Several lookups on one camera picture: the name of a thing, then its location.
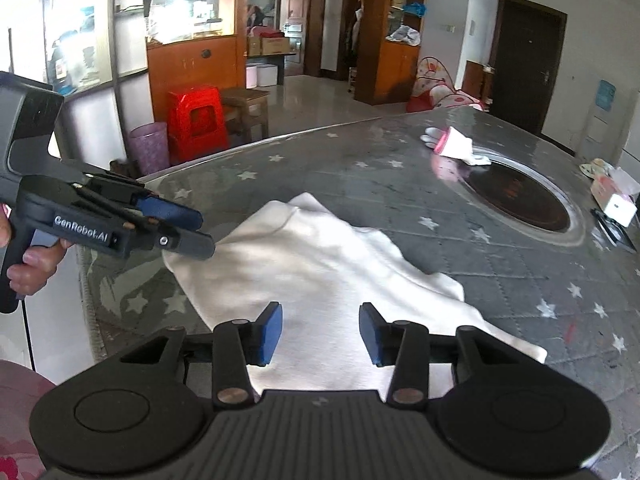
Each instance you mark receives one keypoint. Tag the wooden glass-front cabinet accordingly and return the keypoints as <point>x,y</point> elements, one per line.
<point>190,65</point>

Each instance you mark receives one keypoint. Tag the purple wastebasket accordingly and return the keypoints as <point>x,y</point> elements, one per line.
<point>150,147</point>

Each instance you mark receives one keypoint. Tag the wooden stool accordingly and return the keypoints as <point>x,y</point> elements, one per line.
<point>250,105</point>

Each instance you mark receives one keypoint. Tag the blue plastic bag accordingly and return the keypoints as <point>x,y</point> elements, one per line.
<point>415,9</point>

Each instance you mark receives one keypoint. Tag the white water dispenser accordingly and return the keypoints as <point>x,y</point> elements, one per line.
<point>602,127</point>

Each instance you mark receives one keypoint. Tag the dark entrance door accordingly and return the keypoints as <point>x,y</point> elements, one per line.
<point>525,60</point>

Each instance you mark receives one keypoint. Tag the wooden shelf cabinet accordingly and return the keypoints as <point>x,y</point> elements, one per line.
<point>395,70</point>

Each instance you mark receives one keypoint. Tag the white tissue box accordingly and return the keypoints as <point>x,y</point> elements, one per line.
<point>612,195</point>

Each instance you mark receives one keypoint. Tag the hanging dark clothes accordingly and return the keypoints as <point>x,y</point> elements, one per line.
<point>356,30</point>

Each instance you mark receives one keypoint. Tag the floral cloth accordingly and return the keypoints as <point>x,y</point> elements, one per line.
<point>595,167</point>

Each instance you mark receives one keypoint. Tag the polka dot play tent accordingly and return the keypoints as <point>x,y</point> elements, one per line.
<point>440,85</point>

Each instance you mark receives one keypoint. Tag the white plastic bag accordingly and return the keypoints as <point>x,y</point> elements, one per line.
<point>402,35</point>

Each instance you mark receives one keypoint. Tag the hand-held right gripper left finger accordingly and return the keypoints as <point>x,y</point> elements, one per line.
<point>270,335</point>

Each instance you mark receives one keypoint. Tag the grey star quilted table cover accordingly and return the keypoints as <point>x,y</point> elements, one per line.
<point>450,270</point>

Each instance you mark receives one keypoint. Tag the grey glass display cabinet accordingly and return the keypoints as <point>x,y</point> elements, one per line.
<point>80,25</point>

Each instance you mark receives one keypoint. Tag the small wooden cabinet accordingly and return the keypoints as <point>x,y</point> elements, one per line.
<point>477,80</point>

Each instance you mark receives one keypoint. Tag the person's pink floral clothing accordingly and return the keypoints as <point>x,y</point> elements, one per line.
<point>20,420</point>

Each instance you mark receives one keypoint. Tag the pink and white glove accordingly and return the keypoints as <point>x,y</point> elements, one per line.
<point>455,145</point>

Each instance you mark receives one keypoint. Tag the white refrigerator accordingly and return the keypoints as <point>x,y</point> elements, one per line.
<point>631,147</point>

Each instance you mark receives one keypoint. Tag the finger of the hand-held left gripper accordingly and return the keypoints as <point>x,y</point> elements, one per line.
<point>185,245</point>
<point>175,214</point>

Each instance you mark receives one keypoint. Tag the cardboard box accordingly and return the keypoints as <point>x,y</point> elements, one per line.
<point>275,45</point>

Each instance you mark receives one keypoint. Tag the white bin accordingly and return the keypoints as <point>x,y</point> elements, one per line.
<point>267,75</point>
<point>251,75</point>

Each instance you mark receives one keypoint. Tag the cream sweatshirt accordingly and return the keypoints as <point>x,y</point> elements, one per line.
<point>325,270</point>

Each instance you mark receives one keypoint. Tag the person's left hand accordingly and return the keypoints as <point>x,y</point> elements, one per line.
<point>37,270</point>

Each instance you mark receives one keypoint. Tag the brown interior door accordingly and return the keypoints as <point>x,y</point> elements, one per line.
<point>295,15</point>

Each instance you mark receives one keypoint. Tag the red plastic stool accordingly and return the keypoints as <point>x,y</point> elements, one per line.
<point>197,120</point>

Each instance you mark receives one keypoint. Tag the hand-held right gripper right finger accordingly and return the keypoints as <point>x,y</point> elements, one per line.
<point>372,335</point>

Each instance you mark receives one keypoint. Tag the round recessed cooktop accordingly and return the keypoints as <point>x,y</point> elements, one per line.
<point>520,195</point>

